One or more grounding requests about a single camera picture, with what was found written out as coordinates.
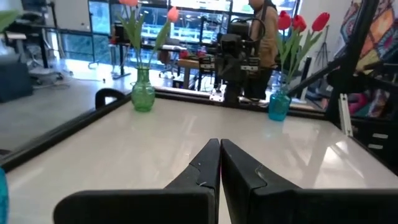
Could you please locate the pink artificial tulip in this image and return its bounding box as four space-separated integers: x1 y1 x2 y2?
146 6 180 69
118 0 147 70
119 6 149 70

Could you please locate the wooden desk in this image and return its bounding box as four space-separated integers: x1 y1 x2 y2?
177 58 201 91

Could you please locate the dark grey cabinet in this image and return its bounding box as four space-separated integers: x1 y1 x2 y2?
0 54 34 103

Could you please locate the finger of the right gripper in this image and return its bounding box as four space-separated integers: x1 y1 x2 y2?
228 57 243 83
216 57 231 83

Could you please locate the black drawer cabinet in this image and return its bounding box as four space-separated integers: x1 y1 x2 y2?
353 119 398 175

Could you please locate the green textured glass vase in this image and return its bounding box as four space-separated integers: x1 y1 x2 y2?
130 67 156 113

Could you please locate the red artificial tulip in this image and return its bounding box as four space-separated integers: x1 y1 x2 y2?
276 11 293 90
284 12 331 90
281 14 308 90

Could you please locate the grey office chair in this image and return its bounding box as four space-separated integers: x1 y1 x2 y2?
26 46 65 85

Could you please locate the silver aluminium bracket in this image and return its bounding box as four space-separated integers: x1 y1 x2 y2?
338 93 354 138

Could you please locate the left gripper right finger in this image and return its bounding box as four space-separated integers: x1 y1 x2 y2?
220 138 398 224

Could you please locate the person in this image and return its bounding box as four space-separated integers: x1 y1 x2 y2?
247 0 280 100

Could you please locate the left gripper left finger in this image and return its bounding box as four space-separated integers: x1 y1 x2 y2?
53 138 221 224

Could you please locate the colourful patterned fabric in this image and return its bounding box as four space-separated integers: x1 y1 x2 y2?
340 0 398 119

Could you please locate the black arched object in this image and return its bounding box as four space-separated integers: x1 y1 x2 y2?
95 88 126 110

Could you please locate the blue textured glass vase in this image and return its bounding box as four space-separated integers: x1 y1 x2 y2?
267 85 292 122
0 167 9 224

